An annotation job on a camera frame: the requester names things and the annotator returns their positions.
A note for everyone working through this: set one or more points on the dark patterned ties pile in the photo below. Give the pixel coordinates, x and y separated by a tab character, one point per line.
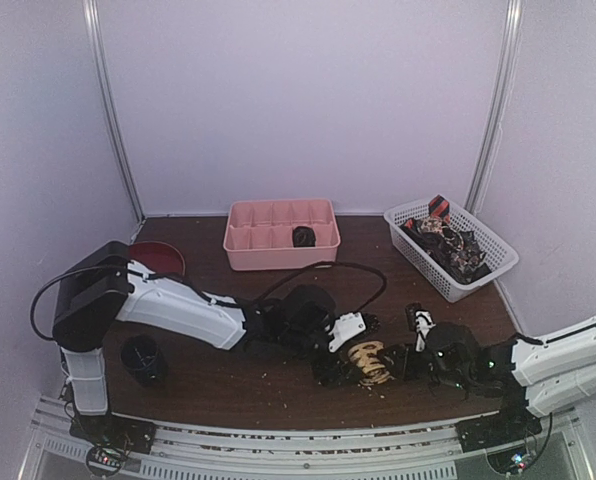
457	252

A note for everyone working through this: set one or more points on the left circuit board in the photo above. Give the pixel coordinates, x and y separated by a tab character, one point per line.
104	462

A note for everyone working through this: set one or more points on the circuit board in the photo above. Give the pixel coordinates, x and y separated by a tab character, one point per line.
515	462
104	462

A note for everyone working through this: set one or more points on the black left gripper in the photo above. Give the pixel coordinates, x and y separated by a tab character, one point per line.
326	374

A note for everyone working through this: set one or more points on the pink divided organizer box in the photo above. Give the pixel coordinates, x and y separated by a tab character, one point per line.
258	234

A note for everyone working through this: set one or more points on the right circuit board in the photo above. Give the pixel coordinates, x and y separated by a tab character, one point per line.
515	462

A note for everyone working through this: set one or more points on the left aluminium corner post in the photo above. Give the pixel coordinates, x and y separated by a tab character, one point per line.
94	31

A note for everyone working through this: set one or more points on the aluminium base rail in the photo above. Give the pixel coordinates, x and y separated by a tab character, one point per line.
416	451

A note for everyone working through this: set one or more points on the right aluminium corner post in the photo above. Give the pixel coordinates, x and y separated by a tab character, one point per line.
500	96

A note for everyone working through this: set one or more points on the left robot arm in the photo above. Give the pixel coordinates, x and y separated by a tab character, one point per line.
108	286

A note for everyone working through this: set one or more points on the rolled black tie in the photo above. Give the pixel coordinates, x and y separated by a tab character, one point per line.
303	237

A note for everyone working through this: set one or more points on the red round plate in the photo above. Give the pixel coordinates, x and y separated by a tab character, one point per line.
159	257

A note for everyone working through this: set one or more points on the white plastic mesh basket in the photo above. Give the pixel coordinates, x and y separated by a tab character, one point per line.
501	257

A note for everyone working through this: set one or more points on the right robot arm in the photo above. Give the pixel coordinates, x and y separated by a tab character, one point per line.
532	377

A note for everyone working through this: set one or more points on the leopard print tie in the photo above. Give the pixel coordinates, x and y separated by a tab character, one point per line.
364	356

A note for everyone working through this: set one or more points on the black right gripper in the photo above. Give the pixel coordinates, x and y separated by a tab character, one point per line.
410	362

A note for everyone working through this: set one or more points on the aluminium corner post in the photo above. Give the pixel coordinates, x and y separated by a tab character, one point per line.
94	31
500	96

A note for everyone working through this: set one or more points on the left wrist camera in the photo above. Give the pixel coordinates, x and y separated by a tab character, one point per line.
349	326

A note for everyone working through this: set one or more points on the dark blue cup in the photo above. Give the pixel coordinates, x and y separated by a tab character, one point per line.
144	360

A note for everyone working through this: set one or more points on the red black striped tie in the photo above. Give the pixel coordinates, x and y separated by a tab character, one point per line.
439	208

